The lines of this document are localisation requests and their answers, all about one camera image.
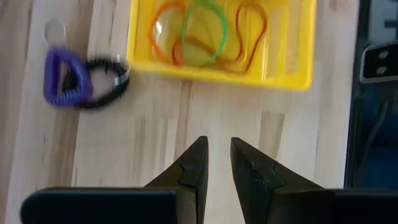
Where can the black metal table frame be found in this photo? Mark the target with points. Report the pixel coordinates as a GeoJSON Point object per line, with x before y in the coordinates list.
{"type": "Point", "coordinates": [354, 140]}

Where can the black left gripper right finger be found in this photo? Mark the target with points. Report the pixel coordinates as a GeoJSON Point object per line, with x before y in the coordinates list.
{"type": "Point", "coordinates": [252, 174]}

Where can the orange rubber band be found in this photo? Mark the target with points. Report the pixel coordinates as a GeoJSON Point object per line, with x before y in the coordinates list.
{"type": "Point", "coordinates": [150, 33]}

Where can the black spiral coil band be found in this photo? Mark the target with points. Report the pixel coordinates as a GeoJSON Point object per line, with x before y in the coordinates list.
{"type": "Point", "coordinates": [121, 91]}

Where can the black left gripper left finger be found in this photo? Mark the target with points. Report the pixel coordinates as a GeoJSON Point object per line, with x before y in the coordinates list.
{"type": "Point", "coordinates": [192, 168]}

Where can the small grey camera module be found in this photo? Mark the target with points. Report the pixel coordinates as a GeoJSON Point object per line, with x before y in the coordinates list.
{"type": "Point", "coordinates": [379, 63]}

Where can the long red-brown rubber band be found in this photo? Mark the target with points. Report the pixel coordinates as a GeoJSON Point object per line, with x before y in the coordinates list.
{"type": "Point", "coordinates": [265, 26]}

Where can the large green rubber band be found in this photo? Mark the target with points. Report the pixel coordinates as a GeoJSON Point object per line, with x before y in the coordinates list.
{"type": "Point", "coordinates": [225, 32]}

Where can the yellow plastic basket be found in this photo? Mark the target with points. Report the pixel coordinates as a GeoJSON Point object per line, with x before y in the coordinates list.
{"type": "Point", "coordinates": [217, 76]}

